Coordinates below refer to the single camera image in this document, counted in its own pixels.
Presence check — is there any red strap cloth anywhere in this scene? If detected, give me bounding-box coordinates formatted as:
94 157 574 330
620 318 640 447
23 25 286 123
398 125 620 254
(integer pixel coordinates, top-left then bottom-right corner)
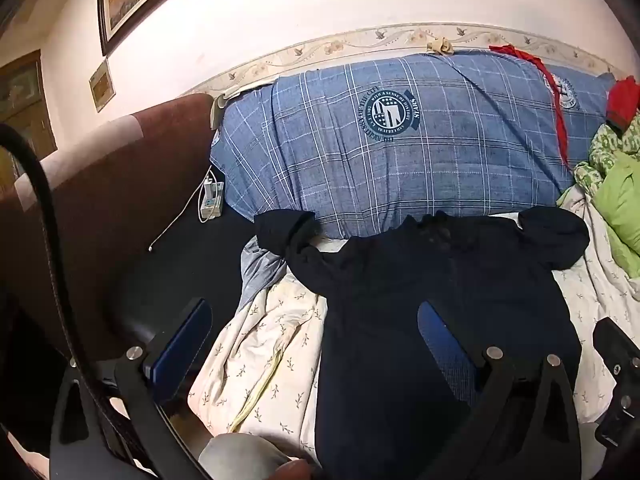
489 44 571 168

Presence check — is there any grey cloth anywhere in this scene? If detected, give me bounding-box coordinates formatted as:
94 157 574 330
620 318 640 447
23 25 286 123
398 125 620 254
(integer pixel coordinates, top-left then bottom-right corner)
197 432 313 480

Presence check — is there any wooden cabinet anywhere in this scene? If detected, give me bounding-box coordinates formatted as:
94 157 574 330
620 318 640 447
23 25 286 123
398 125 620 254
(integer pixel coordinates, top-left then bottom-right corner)
0 50 58 181

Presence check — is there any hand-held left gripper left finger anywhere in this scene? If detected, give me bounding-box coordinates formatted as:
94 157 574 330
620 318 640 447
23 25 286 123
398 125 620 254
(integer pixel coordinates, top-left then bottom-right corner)
47 297 216 480

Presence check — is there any brown headboard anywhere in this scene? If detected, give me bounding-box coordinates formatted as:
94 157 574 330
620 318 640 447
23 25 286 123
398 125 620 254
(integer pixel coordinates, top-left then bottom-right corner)
0 92 226 361

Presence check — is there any white leaf-print bedsheet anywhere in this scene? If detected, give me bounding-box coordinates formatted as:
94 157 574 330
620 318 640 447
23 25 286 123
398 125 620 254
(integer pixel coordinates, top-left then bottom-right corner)
187 185 640 461

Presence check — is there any dark navy jacket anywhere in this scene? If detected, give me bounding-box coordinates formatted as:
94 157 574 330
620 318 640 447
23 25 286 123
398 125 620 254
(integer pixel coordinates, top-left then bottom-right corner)
254 207 591 480

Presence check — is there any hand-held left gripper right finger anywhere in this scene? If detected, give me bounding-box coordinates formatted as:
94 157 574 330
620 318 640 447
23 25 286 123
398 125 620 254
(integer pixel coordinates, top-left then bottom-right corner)
400 302 585 480

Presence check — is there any red garment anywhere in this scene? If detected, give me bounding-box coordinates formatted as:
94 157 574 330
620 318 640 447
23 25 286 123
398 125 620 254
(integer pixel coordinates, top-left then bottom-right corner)
606 75 640 128

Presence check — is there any grey-blue cloth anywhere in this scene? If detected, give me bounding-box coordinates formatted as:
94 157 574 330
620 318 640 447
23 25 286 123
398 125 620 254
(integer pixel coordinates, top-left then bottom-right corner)
237 237 301 311

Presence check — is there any small picture frame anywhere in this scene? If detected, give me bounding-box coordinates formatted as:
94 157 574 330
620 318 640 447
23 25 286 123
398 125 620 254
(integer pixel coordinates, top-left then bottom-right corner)
89 58 117 113

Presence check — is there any thick black cable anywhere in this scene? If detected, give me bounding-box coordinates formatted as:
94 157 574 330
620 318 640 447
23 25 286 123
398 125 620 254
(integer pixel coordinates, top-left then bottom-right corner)
0 122 156 480

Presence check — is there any white charger with cable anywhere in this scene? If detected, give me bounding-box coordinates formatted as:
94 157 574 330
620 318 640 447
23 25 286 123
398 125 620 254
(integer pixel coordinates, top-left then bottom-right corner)
199 167 224 221

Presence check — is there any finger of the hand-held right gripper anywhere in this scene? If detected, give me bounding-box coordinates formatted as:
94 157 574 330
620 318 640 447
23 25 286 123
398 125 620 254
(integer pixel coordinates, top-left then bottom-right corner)
592 316 640 457

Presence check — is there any white charger cable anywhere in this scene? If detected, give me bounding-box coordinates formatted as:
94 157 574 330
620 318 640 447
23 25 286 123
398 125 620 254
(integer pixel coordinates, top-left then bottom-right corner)
147 170 213 253

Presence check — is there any blue plaid pillow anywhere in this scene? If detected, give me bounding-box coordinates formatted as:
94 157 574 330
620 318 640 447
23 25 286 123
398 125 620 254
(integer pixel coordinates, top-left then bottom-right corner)
209 50 618 238

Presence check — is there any green blanket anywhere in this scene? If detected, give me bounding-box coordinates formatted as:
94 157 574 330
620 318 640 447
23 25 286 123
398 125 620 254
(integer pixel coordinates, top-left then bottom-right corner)
572 110 640 281

